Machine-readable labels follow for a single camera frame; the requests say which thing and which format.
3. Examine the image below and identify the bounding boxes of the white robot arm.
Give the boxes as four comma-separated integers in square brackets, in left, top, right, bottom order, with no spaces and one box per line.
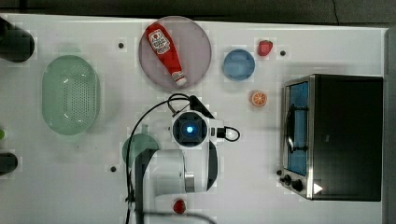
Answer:
[132,110,226,224]

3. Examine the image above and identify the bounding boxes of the black toaster oven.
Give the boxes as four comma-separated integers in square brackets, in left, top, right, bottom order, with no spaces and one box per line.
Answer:
[277,74,384,202]

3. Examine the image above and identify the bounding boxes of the blue bowl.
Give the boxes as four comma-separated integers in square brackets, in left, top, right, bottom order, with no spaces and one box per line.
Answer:
[223,49,255,81]

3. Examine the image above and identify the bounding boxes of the orange slice toy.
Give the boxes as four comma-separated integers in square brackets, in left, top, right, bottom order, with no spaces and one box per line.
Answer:
[250,91,267,106]

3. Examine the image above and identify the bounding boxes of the red plush ketchup bottle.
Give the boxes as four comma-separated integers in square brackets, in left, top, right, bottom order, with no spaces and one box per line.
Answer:
[145,22,187,87]

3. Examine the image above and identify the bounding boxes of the small red strawberry toy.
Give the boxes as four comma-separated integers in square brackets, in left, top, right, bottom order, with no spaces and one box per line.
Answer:
[173,199,186,215]

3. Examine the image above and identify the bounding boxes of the green perforated colander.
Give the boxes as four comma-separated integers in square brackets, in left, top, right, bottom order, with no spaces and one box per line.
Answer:
[42,55,98,135]

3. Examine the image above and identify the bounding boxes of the large black cylinder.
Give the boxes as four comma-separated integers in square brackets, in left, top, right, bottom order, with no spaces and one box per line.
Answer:
[0,18,35,63]

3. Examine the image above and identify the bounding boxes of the small black cylinder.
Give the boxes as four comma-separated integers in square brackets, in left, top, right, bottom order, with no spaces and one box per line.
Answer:
[0,152,19,175]

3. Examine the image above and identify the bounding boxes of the green cylinder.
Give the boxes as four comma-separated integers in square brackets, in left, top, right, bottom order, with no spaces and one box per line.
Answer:
[0,129,6,140]

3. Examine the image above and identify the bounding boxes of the green mug with handle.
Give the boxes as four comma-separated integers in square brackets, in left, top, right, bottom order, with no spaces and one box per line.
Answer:
[122,124,160,166]

